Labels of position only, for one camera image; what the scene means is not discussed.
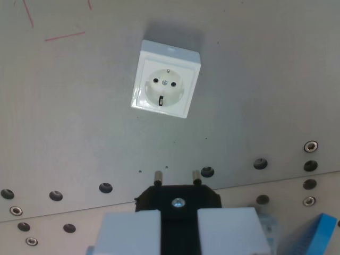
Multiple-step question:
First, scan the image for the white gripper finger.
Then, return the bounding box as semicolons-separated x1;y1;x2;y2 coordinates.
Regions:
197;206;272;255
93;209;162;255

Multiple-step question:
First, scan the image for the black two-pin power plug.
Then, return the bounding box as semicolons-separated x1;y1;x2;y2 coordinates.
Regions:
134;169;223;255

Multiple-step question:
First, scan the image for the blue ribbed plastic block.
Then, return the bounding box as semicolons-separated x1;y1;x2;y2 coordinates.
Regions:
277;212;338;255

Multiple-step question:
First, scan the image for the white wall socket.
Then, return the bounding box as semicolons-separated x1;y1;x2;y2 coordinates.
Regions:
130;39;201;121

